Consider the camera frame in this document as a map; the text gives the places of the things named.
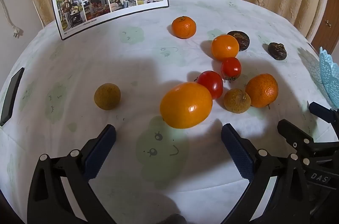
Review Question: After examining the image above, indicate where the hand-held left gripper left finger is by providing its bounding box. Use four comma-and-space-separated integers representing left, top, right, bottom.
27, 124, 117, 224

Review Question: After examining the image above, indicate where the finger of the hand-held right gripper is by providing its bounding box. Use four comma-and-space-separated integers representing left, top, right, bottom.
277, 119, 316, 159
309, 101, 339, 132

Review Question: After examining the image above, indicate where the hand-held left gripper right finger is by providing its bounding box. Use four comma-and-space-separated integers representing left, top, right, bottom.
220, 123, 311, 224

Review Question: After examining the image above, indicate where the light blue lace basket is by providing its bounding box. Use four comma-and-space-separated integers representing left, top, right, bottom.
319, 46, 339, 109

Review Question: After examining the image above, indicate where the brown longan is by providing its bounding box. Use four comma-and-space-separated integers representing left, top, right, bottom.
224, 88, 251, 114
94, 83, 121, 110

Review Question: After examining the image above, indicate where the bumpy orange mandarin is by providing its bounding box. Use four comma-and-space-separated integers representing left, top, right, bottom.
171, 16, 197, 39
245, 73, 279, 108

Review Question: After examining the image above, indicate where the large smooth orange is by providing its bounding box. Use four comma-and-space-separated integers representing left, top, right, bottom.
160, 82, 213, 129

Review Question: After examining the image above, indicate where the red tomato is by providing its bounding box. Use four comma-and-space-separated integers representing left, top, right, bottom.
221, 57, 242, 82
196, 70, 224, 100

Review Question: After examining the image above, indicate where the small smooth orange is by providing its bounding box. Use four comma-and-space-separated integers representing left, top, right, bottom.
211, 35, 240, 61

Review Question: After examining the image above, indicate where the dark brown water chestnut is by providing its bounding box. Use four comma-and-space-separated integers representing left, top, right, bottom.
227, 30, 250, 51
268, 42, 288, 61

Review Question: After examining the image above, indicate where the brown wooden door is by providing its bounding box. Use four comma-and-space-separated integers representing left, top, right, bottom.
310, 0, 339, 55

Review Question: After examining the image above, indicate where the black phone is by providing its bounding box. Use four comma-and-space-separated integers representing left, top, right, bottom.
0, 67, 25, 127

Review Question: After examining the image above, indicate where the white power plug cable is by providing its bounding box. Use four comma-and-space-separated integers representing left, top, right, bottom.
0, 0, 24, 39

